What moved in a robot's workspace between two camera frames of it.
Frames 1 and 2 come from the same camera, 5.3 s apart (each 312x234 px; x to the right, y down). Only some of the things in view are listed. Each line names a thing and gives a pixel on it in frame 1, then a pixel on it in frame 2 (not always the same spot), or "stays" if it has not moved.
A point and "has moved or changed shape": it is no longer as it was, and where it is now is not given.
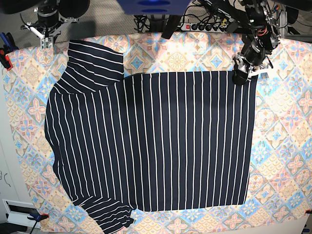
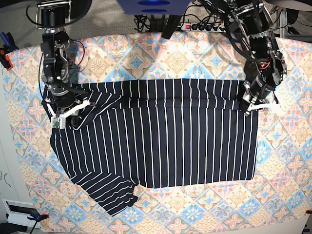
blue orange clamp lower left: [37, 216] stays
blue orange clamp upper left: [9, 46] stays
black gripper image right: [253, 48] -> [258, 88]
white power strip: [204, 27] stays
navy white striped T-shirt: [173, 142] has moved or changed shape
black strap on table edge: [171, 25] stays
